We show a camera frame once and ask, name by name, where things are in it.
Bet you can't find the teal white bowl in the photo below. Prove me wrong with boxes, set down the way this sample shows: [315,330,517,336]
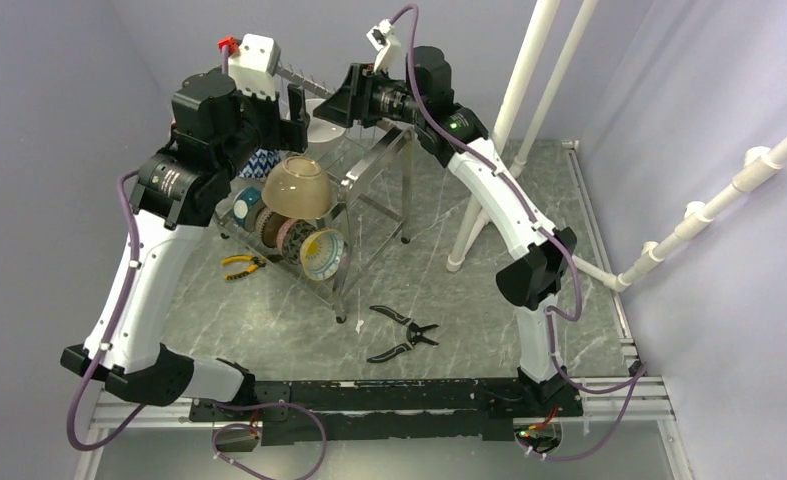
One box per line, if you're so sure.
[231,187,265,231]

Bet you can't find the aluminium rail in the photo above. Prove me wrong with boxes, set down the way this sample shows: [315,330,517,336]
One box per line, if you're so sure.
[90,377,676,430]

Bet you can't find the plain white bowl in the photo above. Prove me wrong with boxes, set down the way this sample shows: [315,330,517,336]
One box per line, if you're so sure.
[305,98,346,146]

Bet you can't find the yellow handled pliers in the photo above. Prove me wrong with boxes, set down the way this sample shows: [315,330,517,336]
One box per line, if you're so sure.
[220,254,281,281]

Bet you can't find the red patterned bowl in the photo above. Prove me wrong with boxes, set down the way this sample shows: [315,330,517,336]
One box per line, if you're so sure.
[238,149,282,179]

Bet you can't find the steel dish rack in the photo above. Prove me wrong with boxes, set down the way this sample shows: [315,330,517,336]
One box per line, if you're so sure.
[214,56,417,326]

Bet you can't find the yellow teal patterned bowl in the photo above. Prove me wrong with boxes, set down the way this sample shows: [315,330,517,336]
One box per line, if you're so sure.
[300,228,346,281]

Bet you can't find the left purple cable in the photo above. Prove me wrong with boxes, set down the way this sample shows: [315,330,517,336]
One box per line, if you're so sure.
[66,46,328,480]

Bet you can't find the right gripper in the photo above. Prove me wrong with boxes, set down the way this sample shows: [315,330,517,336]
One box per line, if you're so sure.
[314,62,426,128]

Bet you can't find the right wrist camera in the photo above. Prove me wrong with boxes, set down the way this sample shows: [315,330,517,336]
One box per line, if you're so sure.
[366,19,402,72]

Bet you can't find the beige dark rimmed bowl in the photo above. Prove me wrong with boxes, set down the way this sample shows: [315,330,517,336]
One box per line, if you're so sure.
[255,206,288,248]

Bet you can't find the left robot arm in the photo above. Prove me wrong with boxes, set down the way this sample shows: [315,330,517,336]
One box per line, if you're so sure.
[61,69,309,420]

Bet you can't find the brown floral bowl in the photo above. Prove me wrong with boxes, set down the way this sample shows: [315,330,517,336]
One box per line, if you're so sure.
[280,220,318,265]

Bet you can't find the black pliers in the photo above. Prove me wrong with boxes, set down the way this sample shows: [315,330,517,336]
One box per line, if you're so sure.
[366,305,439,364]

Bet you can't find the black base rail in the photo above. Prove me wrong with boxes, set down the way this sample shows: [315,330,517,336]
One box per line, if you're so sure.
[188,377,583,446]

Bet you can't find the white pipe frame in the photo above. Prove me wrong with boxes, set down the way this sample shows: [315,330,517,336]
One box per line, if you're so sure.
[445,0,787,294]

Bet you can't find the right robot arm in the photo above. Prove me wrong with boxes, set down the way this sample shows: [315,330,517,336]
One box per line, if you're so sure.
[313,46,577,415]

